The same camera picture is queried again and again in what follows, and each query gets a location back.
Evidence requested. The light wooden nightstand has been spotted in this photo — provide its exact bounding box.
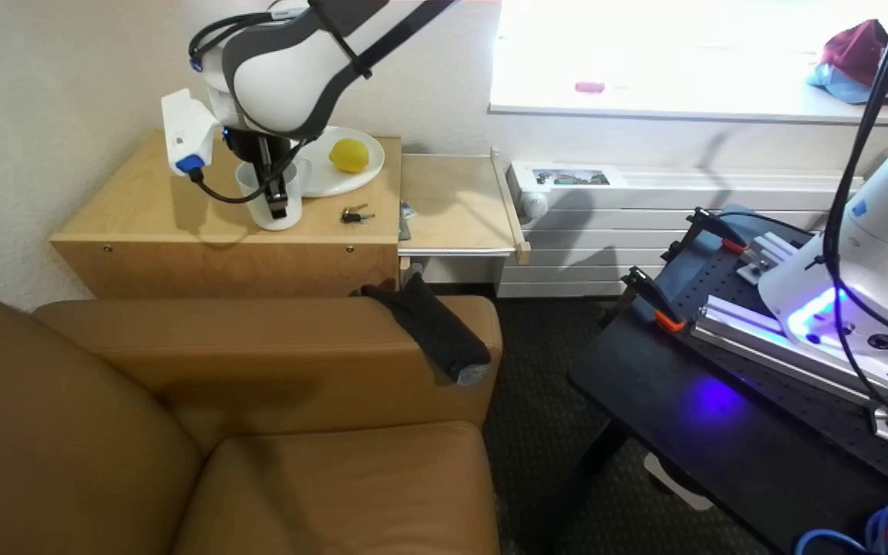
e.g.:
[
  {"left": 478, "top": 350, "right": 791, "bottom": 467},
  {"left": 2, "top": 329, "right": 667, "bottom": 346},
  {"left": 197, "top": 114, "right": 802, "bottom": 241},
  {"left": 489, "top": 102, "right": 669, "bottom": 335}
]
[{"left": 48, "top": 132, "right": 408, "bottom": 305}]

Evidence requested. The wooden pull-out nightstand shelf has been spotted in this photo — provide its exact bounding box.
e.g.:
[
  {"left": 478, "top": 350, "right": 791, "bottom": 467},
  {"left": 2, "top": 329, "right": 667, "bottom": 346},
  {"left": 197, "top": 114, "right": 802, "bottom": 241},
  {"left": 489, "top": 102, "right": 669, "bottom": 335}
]
[{"left": 399, "top": 152, "right": 533, "bottom": 261}]

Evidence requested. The white wall radiator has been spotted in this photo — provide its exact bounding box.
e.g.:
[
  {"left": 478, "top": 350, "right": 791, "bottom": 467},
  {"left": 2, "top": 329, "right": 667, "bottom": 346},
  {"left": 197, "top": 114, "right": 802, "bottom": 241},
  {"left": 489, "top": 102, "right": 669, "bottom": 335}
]
[{"left": 430, "top": 156, "right": 885, "bottom": 302}]

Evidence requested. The maroon and blue cap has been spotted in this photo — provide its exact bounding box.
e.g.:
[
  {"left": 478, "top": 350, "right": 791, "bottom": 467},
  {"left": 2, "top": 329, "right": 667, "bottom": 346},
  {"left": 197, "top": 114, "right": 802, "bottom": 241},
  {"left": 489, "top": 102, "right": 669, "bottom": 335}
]
[{"left": 807, "top": 16, "right": 888, "bottom": 108}]

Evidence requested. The orange black clamp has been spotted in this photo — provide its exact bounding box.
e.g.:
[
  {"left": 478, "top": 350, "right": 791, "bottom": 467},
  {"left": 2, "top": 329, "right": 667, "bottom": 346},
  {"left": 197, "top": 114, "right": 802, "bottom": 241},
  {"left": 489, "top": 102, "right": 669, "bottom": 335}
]
[
  {"left": 621, "top": 264, "right": 695, "bottom": 341},
  {"left": 684, "top": 206, "right": 767, "bottom": 261}
]

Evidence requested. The white mug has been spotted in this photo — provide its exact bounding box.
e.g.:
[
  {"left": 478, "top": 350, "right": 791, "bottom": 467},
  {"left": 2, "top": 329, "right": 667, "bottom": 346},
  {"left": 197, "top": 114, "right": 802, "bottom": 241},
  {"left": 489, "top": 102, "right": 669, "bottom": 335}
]
[{"left": 231, "top": 152, "right": 315, "bottom": 232}]

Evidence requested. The black robot table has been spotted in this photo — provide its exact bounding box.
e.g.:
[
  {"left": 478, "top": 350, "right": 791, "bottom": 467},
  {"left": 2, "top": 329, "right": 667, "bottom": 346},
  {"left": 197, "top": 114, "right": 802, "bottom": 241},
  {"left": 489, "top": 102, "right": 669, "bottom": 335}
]
[{"left": 566, "top": 206, "right": 888, "bottom": 555}]

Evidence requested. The white windowsill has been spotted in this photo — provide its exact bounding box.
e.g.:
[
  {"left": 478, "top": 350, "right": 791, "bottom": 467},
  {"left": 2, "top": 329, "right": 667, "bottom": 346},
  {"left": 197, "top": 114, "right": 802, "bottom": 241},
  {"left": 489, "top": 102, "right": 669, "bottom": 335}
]
[{"left": 483, "top": 95, "right": 888, "bottom": 131}]

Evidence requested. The aluminium mounting rail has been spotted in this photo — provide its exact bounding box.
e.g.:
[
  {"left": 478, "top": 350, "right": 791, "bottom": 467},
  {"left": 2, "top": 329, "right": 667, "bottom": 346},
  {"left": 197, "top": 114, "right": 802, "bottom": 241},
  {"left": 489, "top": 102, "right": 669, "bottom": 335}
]
[{"left": 689, "top": 294, "right": 888, "bottom": 453}]

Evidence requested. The white plate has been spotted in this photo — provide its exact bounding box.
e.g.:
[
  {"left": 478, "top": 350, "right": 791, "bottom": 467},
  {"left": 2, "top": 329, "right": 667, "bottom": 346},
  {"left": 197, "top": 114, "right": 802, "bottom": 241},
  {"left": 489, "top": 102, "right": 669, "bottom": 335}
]
[{"left": 292, "top": 123, "right": 389, "bottom": 202}]

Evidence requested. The small dark key bunch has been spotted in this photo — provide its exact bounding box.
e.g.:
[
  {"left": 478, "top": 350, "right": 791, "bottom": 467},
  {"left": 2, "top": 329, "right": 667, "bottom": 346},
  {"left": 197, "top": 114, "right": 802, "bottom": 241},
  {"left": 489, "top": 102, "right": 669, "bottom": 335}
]
[{"left": 336, "top": 202, "right": 375, "bottom": 227}]

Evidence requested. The white paper scrap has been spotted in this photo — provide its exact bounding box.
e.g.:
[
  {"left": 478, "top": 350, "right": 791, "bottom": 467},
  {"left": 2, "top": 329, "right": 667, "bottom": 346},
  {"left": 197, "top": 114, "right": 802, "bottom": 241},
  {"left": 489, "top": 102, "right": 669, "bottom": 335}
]
[{"left": 638, "top": 451, "right": 720, "bottom": 514}]

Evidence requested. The black flat armrest object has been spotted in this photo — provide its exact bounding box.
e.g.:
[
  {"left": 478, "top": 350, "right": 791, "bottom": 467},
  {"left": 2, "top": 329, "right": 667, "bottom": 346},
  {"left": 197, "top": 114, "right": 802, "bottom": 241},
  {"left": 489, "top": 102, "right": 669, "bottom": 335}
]
[{"left": 360, "top": 268, "right": 494, "bottom": 386}]

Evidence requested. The yellow lemon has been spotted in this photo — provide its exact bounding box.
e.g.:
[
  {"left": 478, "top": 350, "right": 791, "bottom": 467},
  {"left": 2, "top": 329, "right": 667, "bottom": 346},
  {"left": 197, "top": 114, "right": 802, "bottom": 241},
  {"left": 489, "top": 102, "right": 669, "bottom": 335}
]
[{"left": 326, "top": 135, "right": 372, "bottom": 175}]

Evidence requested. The black base cable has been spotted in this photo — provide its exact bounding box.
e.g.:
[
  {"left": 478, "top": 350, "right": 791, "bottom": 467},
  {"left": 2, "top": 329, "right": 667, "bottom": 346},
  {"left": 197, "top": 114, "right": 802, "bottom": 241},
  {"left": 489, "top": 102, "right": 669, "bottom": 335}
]
[{"left": 819, "top": 0, "right": 888, "bottom": 415}]

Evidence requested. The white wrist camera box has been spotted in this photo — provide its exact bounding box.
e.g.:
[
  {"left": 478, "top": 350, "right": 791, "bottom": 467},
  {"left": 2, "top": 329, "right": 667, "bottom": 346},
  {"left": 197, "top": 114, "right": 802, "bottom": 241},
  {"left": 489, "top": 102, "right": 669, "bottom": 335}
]
[{"left": 156, "top": 85, "right": 224, "bottom": 186}]

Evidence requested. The brown leather armchair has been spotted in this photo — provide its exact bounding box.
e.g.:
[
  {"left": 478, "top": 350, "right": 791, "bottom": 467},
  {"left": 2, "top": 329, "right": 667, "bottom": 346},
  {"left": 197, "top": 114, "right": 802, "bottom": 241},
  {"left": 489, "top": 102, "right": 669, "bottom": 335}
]
[{"left": 0, "top": 282, "right": 506, "bottom": 555}]

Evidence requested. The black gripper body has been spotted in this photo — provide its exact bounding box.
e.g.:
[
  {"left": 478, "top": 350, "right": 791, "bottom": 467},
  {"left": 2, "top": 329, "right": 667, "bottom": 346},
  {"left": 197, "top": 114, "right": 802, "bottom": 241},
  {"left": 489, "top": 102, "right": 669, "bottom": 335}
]
[{"left": 219, "top": 127, "right": 300, "bottom": 172}]

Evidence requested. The blue cable bundle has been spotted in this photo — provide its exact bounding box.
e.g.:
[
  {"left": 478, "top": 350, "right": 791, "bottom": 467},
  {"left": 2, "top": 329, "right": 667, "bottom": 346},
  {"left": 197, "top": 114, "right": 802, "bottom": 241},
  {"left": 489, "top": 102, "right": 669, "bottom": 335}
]
[{"left": 791, "top": 492, "right": 888, "bottom": 555}]

